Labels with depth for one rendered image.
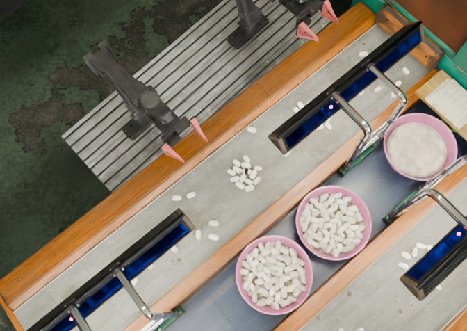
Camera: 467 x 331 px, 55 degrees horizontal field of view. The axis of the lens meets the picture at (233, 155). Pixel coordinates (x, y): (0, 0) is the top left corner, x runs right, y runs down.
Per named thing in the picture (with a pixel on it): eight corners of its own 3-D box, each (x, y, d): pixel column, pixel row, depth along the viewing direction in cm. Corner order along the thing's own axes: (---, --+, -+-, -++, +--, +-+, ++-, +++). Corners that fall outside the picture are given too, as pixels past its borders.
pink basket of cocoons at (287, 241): (222, 270, 165) (219, 268, 156) (276, 224, 169) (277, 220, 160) (269, 330, 157) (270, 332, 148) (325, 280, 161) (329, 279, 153)
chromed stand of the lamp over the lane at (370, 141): (308, 143, 178) (324, 92, 136) (345, 112, 182) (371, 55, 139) (342, 178, 173) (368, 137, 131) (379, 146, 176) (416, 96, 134)
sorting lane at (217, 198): (15, 312, 159) (12, 312, 157) (379, 23, 189) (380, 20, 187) (60, 384, 151) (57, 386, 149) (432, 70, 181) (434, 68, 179)
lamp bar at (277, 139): (267, 138, 141) (267, 129, 134) (406, 26, 151) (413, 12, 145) (283, 156, 139) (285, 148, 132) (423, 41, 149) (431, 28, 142)
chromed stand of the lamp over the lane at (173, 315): (110, 306, 163) (58, 307, 120) (154, 270, 166) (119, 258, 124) (140, 350, 157) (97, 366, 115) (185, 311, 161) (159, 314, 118)
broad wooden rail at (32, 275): (19, 286, 176) (-8, 284, 158) (351, 25, 206) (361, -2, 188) (34, 311, 173) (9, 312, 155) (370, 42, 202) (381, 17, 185)
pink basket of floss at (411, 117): (376, 182, 172) (382, 175, 163) (378, 119, 180) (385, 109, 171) (447, 190, 169) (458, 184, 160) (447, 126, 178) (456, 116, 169)
